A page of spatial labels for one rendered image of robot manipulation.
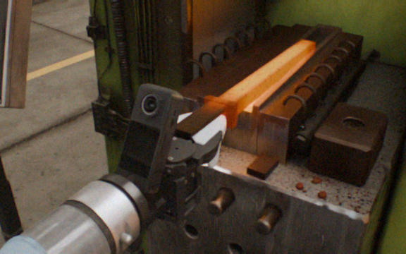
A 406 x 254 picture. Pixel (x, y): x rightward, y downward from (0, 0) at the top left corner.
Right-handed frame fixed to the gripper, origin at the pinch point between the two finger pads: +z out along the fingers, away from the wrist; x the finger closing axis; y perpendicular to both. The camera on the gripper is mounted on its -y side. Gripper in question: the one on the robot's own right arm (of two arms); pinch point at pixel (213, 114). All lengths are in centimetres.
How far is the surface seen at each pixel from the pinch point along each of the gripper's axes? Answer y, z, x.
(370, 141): 3.8, 11.0, 18.9
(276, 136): 6.0, 8.8, 5.8
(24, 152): 100, 77, -155
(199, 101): 3.8, 8.8, -7.5
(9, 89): 4.0, -3.9, -37.8
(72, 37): 96, 216, -259
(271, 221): 14.0, 0.0, 9.5
